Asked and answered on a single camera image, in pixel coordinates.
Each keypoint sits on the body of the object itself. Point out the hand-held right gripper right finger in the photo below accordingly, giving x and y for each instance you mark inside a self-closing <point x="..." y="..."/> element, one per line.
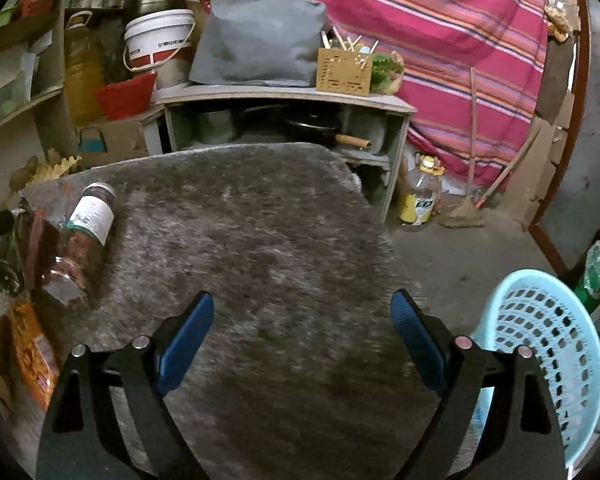
<point x="420" y="345"/>

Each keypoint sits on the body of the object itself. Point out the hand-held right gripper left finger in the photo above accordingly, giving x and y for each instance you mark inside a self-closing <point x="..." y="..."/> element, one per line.
<point x="185" y="345"/>

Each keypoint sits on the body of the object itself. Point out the brown glass jar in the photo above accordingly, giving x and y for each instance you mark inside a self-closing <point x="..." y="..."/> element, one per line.
<point x="87" y="230"/>

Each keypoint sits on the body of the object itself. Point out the light blue plastic basket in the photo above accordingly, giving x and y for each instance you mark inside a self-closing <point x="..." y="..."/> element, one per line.
<point x="545" y="320"/>

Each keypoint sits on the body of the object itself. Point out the orange yellow snack wrapper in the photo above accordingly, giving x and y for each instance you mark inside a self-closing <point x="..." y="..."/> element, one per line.
<point x="30" y="350"/>

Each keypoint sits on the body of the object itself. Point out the cardboard egg tray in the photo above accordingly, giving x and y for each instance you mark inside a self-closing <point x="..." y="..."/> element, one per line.
<point x="60" y="167"/>

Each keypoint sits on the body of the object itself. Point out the wooden shelf unit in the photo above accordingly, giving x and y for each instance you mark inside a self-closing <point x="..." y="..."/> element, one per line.
<point x="45" y="105"/>

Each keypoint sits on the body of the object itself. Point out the oil bottle with yellow label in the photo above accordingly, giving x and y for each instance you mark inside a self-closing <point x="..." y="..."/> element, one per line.
<point x="420" y="195"/>

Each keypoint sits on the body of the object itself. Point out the large yellow oil bottle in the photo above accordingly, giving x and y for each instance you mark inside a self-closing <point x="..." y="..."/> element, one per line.
<point x="82" y="75"/>

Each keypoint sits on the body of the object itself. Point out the red plastic basket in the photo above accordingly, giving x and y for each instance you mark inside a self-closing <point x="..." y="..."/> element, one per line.
<point x="125" y="95"/>

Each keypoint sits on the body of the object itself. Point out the wooden stick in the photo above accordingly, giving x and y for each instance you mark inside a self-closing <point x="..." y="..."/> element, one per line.
<point x="505" y="170"/>

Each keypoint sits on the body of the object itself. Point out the stacked cardboard pieces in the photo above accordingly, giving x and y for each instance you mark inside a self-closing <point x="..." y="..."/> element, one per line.
<point x="545" y="160"/>

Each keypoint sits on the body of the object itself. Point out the small red basket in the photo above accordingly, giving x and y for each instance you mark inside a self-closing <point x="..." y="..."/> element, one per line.
<point x="40" y="0"/>

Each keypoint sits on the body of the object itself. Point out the white plastic bucket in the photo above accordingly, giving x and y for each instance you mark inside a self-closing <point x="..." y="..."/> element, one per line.
<point x="155" y="35"/>

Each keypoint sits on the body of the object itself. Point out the grey low cabinet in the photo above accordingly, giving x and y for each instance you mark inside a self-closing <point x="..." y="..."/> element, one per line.
<point x="280" y="95"/>

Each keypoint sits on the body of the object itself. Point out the green leafy packet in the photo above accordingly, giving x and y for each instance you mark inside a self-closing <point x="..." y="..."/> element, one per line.
<point x="387" y="72"/>

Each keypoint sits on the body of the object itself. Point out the small cardboard box with sticks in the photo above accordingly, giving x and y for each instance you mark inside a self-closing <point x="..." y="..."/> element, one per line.
<point x="342" y="72"/>

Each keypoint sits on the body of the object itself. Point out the bundle of chopsticks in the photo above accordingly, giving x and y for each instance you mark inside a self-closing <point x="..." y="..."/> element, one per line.
<point x="347" y="40"/>

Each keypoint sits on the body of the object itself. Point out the grey cloth cover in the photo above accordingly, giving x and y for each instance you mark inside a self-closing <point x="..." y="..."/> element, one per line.
<point x="260" y="40"/>

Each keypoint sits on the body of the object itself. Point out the red striped cloth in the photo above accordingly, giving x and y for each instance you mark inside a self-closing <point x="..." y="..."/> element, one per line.
<point x="430" y="20"/>

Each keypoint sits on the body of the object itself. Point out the tan hanging bundle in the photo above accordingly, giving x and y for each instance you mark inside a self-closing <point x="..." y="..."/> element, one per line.
<point x="560" y="20"/>

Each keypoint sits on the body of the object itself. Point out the brown wooden frame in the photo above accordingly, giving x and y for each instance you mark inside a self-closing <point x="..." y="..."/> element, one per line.
<point x="582" y="110"/>

